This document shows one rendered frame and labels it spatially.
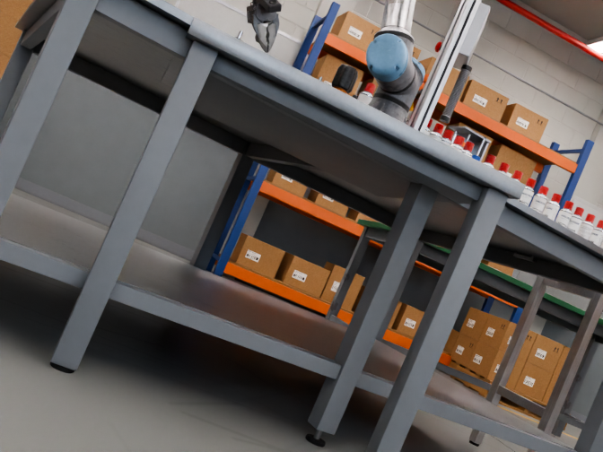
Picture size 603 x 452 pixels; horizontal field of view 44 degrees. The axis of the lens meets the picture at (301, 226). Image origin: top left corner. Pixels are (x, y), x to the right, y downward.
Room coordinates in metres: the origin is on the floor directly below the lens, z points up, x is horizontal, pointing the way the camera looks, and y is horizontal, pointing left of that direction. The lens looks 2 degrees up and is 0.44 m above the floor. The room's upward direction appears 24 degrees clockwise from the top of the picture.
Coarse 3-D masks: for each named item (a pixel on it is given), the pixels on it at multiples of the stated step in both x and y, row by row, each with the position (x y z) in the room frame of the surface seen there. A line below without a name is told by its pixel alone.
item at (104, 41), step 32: (160, 0) 1.60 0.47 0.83; (96, 32) 2.22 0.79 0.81; (128, 32) 2.01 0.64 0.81; (96, 64) 2.90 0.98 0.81; (128, 64) 2.55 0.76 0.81; (160, 64) 2.28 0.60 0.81; (160, 96) 3.03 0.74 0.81; (224, 128) 3.16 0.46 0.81; (352, 192) 3.45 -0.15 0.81; (448, 224) 3.11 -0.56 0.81; (544, 224) 2.17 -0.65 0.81; (544, 256) 2.82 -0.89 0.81
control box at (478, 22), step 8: (480, 8) 2.50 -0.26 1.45; (488, 8) 2.49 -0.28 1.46; (480, 16) 2.49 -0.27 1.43; (472, 24) 2.50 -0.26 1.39; (480, 24) 2.49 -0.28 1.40; (472, 32) 2.49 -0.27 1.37; (480, 32) 2.55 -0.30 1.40; (464, 40) 2.50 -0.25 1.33; (472, 40) 2.49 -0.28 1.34; (464, 48) 2.50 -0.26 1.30; (472, 48) 2.49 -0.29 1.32; (464, 56) 2.51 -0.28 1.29; (456, 64) 2.62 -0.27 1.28; (464, 64) 2.58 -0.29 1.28
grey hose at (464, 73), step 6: (462, 66) 2.59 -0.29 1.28; (468, 66) 2.58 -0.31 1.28; (462, 72) 2.58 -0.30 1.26; (468, 72) 2.58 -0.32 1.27; (462, 78) 2.58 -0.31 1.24; (456, 84) 2.58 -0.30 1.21; (462, 84) 2.58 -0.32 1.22; (456, 90) 2.58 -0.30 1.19; (450, 96) 2.59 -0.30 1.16; (456, 96) 2.58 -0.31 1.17; (450, 102) 2.58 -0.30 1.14; (456, 102) 2.58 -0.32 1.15; (450, 108) 2.58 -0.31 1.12; (444, 114) 2.58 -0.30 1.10; (450, 114) 2.59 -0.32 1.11; (444, 120) 2.58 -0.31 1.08
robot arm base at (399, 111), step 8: (376, 96) 2.20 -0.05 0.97; (384, 96) 2.18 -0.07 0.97; (368, 104) 2.21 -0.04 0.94; (376, 104) 2.18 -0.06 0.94; (384, 104) 2.17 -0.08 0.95; (392, 104) 2.17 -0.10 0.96; (400, 104) 2.17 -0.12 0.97; (384, 112) 2.16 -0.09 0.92; (392, 112) 2.16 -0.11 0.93; (400, 112) 2.18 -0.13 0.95; (400, 120) 2.17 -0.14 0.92
